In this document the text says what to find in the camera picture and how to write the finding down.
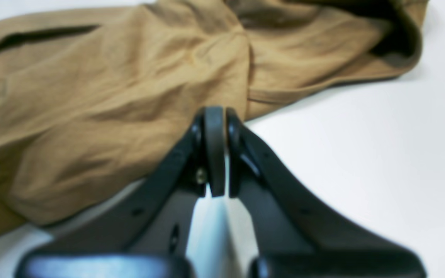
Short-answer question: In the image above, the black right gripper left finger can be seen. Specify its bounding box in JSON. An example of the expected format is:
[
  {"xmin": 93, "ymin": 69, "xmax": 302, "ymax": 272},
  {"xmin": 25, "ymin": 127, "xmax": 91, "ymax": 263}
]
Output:
[{"xmin": 16, "ymin": 106, "xmax": 225, "ymax": 278}]

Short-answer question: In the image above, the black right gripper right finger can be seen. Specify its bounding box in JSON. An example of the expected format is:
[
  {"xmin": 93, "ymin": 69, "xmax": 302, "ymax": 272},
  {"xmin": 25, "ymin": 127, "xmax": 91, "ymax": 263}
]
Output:
[{"xmin": 226, "ymin": 108, "xmax": 427, "ymax": 278}]

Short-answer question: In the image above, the brown t-shirt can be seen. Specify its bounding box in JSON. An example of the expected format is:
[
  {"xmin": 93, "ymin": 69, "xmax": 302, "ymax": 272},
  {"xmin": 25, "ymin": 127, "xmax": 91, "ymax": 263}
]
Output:
[{"xmin": 0, "ymin": 0, "xmax": 428, "ymax": 236}]

